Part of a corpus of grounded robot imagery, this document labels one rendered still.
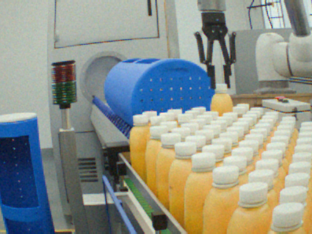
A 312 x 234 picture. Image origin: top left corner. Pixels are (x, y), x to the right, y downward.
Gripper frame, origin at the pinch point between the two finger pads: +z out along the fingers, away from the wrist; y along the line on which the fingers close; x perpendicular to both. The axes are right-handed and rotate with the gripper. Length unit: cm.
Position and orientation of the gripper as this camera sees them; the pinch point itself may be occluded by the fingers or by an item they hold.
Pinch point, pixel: (219, 77)
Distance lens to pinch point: 157.6
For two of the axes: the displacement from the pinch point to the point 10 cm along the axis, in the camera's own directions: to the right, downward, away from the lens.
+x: 1.9, 1.1, -9.8
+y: -9.8, 0.9, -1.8
